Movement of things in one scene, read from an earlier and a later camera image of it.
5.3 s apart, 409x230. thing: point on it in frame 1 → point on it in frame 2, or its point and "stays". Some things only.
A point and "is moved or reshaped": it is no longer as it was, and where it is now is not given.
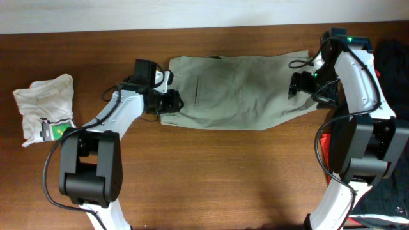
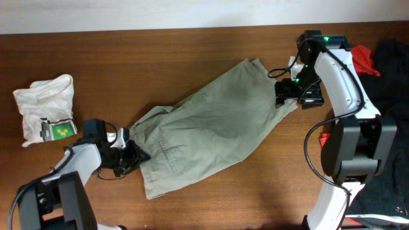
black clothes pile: [392, 196] stays
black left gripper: [172, 101] → [128, 156]
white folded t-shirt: [47, 108] stays
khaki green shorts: [239, 92] is moved or reshaped
